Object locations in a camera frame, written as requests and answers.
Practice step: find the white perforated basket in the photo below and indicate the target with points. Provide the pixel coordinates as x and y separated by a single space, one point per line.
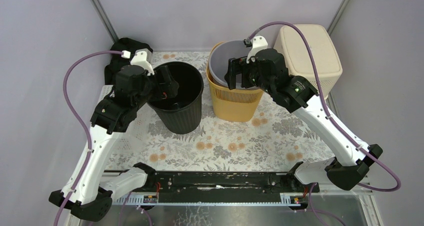
136 137

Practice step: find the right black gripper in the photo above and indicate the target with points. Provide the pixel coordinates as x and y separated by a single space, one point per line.
236 65

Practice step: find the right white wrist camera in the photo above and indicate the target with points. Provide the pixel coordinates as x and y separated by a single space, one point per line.
256 44

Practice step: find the grey bucket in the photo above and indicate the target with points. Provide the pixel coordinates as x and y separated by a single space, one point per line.
219 59

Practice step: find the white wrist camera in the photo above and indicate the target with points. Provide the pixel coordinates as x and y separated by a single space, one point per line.
256 44
140 58

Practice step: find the cream large container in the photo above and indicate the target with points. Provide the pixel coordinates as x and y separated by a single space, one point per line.
297 60

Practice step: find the black crumpled cloth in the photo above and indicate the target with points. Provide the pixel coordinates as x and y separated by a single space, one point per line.
117 61

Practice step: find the black round bucket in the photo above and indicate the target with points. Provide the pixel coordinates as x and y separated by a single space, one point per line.
183 113

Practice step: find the aluminium frame rail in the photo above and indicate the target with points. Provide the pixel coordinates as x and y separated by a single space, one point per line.
365 196

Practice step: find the floral patterned table mat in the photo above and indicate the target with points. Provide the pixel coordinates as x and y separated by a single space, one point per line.
273 140

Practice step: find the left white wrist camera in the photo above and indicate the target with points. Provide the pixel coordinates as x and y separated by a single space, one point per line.
140 58

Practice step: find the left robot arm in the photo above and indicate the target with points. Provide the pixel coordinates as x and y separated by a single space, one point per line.
84 195

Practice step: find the yellow plastic waste basket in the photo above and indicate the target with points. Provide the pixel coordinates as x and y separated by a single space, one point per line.
232 105

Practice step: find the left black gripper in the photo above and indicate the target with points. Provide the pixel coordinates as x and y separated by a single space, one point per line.
163 83

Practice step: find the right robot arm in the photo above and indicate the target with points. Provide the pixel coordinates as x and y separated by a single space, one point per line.
348 166

